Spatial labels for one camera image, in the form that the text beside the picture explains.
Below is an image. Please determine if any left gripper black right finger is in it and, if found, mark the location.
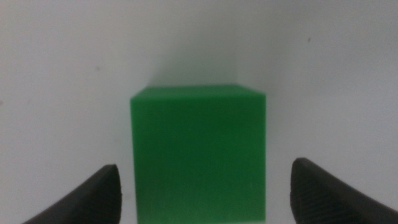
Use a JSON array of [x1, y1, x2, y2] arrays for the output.
[[290, 157, 398, 224]]

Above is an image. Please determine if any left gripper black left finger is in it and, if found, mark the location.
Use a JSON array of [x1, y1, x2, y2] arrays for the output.
[[21, 164, 122, 224]]

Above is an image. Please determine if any green cube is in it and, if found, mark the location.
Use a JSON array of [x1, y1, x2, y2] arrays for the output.
[[129, 84, 267, 224]]

